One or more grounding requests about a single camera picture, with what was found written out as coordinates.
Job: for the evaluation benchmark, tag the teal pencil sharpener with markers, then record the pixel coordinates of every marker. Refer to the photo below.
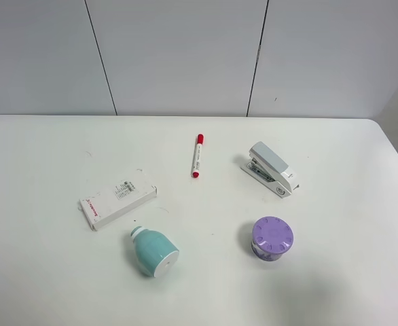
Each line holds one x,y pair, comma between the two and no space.
155,253

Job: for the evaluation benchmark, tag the white grey stapler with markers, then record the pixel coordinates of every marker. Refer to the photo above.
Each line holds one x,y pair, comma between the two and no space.
271,170

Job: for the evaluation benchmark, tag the red white marker pen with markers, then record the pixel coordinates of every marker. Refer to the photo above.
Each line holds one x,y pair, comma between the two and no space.
197,156

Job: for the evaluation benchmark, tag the purple lidded round jar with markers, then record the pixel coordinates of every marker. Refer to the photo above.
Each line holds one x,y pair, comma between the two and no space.
271,238

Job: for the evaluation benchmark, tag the white cardboard box red text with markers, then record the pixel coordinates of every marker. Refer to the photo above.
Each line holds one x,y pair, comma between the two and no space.
118,198

